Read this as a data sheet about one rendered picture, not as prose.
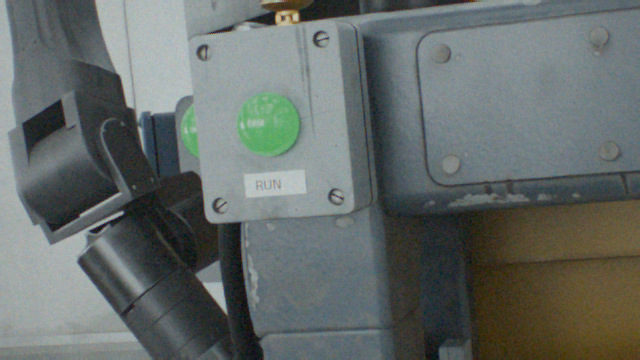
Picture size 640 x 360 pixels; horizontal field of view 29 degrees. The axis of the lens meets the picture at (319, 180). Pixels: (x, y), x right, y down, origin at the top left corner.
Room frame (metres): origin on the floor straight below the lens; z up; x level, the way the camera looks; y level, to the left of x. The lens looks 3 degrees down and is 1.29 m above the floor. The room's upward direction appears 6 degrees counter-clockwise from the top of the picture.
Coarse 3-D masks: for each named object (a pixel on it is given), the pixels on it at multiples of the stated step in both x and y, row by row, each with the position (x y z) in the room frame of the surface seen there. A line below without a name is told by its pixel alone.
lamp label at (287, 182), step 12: (252, 180) 0.58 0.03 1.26; (264, 180) 0.58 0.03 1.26; (276, 180) 0.58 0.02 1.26; (288, 180) 0.58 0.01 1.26; (300, 180) 0.58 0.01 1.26; (252, 192) 0.58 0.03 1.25; (264, 192) 0.58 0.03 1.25; (276, 192) 0.58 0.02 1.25; (288, 192) 0.58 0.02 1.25; (300, 192) 0.58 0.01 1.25
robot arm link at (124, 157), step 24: (120, 120) 0.83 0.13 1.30; (96, 144) 0.80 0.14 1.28; (120, 144) 0.81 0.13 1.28; (120, 168) 0.80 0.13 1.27; (144, 168) 0.82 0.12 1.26; (144, 192) 0.81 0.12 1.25; (168, 192) 0.87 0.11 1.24; (192, 192) 0.89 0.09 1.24; (96, 216) 0.81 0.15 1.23; (168, 216) 0.86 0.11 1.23; (192, 216) 0.86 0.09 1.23; (48, 240) 0.83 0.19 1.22; (192, 240) 0.86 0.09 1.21; (216, 240) 0.88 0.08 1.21; (192, 264) 0.86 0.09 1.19
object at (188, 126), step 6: (192, 108) 0.60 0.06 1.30; (186, 114) 0.61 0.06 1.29; (192, 114) 0.60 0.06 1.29; (186, 120) 0.60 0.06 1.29; (192, 120) 0.60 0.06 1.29; (186, 126) 0.60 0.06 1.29; (192, 126) 0.60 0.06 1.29; (186, 132) 0.60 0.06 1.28; (192, 132) 0.60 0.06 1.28; (186, 138) 0.60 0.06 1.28; (192, 138) 0.60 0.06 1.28; (186, 144) 0.61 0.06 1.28; (192, 144) 0.60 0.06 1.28; (192, 150) 0.60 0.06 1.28; (198, 156) 0.61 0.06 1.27
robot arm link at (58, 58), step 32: (32, 0) 0.86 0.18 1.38; (64, 0) 0.86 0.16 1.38; (32, 32) 0.85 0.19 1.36; (64, 32) 0.84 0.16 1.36; (96, 32) 0.87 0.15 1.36; (32, 64) 0.84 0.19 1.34; (64, 64) 0.82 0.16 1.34; (96, 64) 0.84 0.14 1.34; (32, 96) 0.83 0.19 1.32; (64, 96) 0.81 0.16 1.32; (96, 96) 0.83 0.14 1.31; (32, 128) 0.84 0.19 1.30; (64, 128) 0.82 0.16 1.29; (32, 160) 0.82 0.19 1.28; (64, 160) 0.80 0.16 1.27; (96, 160) 0.80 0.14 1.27; (32, 192) 0.82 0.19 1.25; (64, 192) 0.81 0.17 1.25; (96, 192) 0.81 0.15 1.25
